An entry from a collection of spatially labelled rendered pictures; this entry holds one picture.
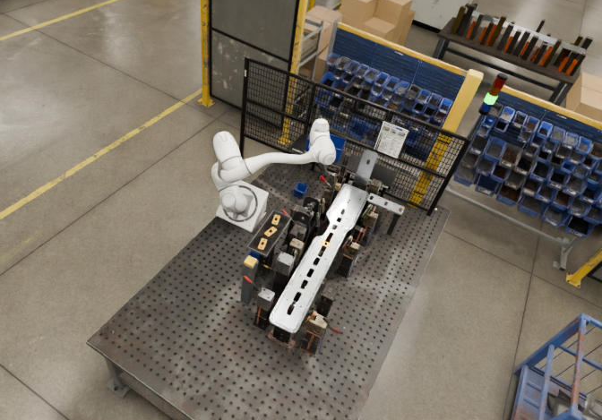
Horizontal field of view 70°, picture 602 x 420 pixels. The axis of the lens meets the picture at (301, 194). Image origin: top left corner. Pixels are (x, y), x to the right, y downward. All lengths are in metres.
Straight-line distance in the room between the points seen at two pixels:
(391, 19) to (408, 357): 4.96
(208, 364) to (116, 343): 0.57
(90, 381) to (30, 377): 0.41
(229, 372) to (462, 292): 2.51
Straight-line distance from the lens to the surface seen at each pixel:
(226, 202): 3.15
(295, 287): 2.77
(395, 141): 3.55
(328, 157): 2.40
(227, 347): 2.88
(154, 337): 2.94
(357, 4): 6.84
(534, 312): 4.77
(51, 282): 4.18
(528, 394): 4.07
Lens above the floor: 3.32
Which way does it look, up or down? 45 degrees down
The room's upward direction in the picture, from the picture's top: 12 degrees clockwise
